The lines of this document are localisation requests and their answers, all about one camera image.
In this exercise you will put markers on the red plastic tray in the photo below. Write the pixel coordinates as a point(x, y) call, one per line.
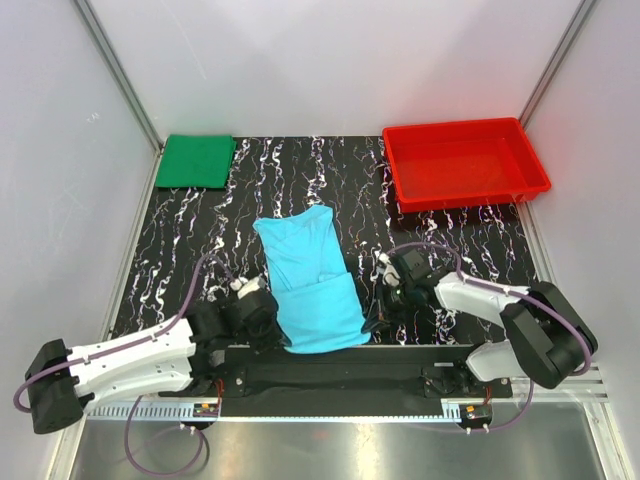
point(463, 164)

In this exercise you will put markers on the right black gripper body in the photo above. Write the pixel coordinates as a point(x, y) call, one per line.
point(398, 299)

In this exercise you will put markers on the right aluminium corner post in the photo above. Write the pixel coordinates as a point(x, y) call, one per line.
point(566, 42)

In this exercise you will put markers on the aluminium front rail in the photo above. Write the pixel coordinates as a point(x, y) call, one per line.
point(416, 402)

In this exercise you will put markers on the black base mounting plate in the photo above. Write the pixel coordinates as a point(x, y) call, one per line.
point(330, 375)

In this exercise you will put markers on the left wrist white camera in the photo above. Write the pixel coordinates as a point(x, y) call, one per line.
point(243, 287)

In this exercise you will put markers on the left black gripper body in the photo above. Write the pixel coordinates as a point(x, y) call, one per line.
point(262, 339)

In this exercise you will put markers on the aluminium corner post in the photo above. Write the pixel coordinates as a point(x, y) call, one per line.
point(566, 42)
point(109, 56)

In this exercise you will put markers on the folded green t shirt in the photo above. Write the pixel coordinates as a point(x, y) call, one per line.
point(195, 161)

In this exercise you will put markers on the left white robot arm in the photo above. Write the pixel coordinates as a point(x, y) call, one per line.
point(181, 357)

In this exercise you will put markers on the left aluminium corner post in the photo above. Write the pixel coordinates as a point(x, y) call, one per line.
point(109, 56)

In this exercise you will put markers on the light blue t shirt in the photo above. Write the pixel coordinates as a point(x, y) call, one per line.
point(319, 309)

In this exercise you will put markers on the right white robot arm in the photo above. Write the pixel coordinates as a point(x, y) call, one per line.
point(546, 340)

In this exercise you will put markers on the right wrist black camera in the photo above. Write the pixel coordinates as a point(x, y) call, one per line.
point(407, 267)

